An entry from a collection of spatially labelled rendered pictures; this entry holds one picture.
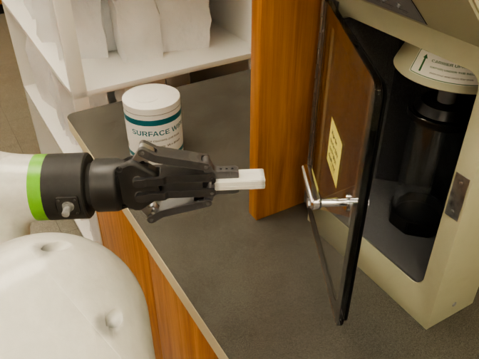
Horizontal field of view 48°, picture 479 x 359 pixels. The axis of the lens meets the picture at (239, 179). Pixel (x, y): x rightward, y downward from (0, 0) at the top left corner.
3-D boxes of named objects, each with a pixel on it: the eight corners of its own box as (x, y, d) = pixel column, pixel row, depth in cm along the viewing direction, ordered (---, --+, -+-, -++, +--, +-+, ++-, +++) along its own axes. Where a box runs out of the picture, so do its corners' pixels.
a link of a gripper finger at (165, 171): (136, 172, 75) (135, 164, 75) (215, 168, 76) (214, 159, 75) (133, 189, 72) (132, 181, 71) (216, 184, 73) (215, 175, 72)
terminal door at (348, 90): (309, 204, 104) (330, -3, 81) (341, 331, 79) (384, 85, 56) (306, 204, 104) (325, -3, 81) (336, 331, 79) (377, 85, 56)
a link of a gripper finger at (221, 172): (202, 173, 75) (201, 155, 73) (238, 172, 75) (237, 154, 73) (202, 179, 73) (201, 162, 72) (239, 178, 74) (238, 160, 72)
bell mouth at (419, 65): (450, 37, 87) (457, 3, 84) (549, 76, 75) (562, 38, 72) (368, 59, 80) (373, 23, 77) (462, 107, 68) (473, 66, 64)
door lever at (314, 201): (334, 174, 78) (336, 159, 77) (348, 215, 70) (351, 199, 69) (298, 175, 78) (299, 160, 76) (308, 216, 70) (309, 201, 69)
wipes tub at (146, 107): (170, 132, 136) (165, 77, 127) (193, 156, 127) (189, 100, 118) (121, 146, 131) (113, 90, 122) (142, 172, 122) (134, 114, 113)
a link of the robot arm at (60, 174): (53, 137, 75) (65, 189, 81) (31, 186, 66) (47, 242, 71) (95, 136, 76) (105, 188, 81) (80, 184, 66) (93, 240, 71)
